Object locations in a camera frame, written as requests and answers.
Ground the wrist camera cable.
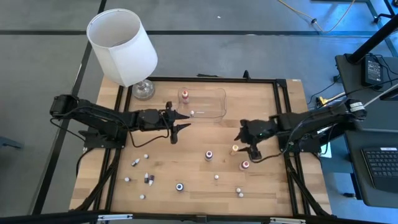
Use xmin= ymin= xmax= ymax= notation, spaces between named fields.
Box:
xmin=126 ymin=116 xmax=171 ymax=149
xmin=257 ymin=123 xmax=312 ymax=163

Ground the black diagonal pole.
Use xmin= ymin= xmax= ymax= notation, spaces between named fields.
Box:
xmin=346 ymin=14 xmax=398 ymax=65

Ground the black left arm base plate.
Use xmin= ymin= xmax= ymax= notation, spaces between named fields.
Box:
xmin=78 ymin=124 xmax=128 ymax=149

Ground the grey chair leg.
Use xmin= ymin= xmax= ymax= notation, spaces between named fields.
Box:
xmin=0 ymin=136 xmax=25 ymax=151

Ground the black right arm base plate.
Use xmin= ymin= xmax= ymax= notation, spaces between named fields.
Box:
xmin=277 ymin=124 xmax=323 ymax=154

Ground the black keyboard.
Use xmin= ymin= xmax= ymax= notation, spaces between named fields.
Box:
xmin=361 ymin=147 xmax=398 ymax=194

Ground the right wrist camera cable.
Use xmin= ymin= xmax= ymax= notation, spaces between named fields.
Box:
xmin=257 ymin=123 xmax=312 ymax=163

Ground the yellow floor cable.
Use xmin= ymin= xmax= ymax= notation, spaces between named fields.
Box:
xmin=277 ymin=0 xmax=357 ymax=34

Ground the clear plastic bin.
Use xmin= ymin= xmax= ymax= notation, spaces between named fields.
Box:
xmin=177 ymin=86 xmax=227 ymax=123

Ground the dark grey side desk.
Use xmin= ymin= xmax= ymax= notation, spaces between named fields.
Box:
xmin=335 ymin=54 xmax=398 ymax=208

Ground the black power adapter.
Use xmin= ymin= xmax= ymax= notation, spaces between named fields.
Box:
xmin=361 ymin=55 xmax=384 ymax=90

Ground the white shade table lamp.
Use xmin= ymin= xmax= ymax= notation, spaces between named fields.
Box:
xmin=86 ymin=8 xmax=159 ymax=101

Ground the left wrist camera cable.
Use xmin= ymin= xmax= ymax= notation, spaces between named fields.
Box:
xmin=126 ymin=116 xmax=171 ymax=149

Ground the white cable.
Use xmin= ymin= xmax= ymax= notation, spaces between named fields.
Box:
xmin=362 ymin=82 xmax=398 ymax=108

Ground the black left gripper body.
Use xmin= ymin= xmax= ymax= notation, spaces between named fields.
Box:
xmin=136 ymin=101 xmax=180 ymax=145

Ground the black chair base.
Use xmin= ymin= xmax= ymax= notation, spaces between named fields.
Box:
xmin=372 ymin=0 xmax=398 ymax=25

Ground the black aluminium table frame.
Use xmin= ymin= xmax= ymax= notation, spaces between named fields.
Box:
xmin=0 ymin=70 xmax=383 ymax=224

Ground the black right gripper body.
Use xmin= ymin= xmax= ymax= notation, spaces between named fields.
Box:
xmin=238 ymin=119 xmax=279 ymax=163

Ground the silver metal bracket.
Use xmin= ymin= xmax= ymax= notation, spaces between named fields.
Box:
xmin=269 ymin=217 xmax=307 ymax=224
xmin=98 ymin=213 xmax=134 ymax=222

